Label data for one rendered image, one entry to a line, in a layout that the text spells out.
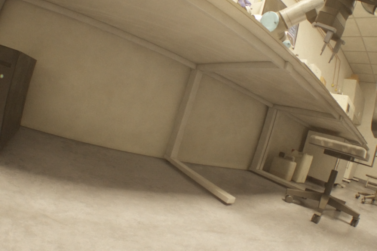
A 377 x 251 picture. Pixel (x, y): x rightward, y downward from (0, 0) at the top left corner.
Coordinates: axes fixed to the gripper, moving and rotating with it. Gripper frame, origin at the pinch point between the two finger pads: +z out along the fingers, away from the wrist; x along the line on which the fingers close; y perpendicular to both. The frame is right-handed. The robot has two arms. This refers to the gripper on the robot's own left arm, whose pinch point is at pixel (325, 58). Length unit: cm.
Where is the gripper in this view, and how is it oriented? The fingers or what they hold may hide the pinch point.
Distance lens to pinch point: 49.7
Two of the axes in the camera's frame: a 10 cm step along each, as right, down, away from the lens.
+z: -3.9, 8.4, 3.8
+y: -3.8, -5.2, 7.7
